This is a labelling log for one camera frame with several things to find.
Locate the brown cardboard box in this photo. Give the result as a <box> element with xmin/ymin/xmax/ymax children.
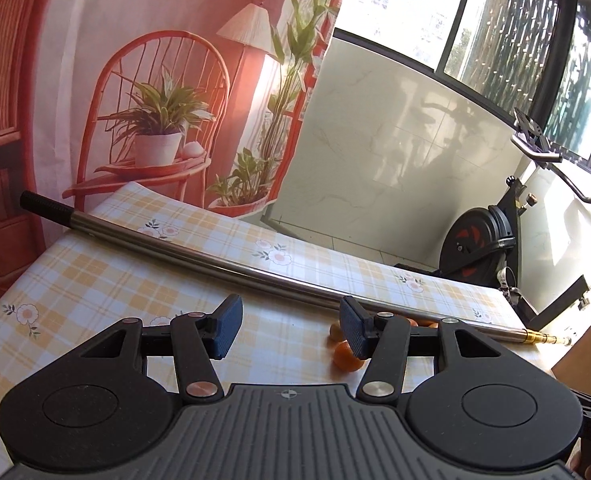
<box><xmin>550</xmin><ymin>304</ymin><xmax>591</xmax><ymax>402</ymax></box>

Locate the plaid floral tablecloth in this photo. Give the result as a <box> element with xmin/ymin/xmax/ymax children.
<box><xmin>0</xmin><ymin>182</ymin><xmax>572</xmax><ymax>480</ymax></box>

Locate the window with metal grille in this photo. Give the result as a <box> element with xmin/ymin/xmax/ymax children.
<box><xmin>333</xmin><ymin>0</ymin><xmax>591</xmax><ymax>177</ymax></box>

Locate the wall poster with chair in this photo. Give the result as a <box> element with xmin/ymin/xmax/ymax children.
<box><xmin>0</xmin><ymin>0</ymin><xmax>357</xmax><ymax>307</ymax></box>

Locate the steel pole with gold end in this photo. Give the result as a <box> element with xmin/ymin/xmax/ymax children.
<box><xmin>20</xmin><ymin>190</ymin><xmax>573</xmax><ymax>347</ymax></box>

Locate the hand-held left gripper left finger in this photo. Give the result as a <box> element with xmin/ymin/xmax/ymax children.
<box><xmin>79</xmin><ymin>295</ymin><xmax>244</xmax><ymax>405</ymax></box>

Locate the black exercise bike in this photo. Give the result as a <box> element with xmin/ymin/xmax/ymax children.
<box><xmin>394</xmin><ymin>107</ymin><xmax>591</xmax><ymax>332</ymax></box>

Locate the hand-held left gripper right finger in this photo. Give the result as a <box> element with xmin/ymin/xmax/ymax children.
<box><xmin>339</xmin><ymin>296</ymin><xmax>504</xmax><ymax>404</ymax></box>

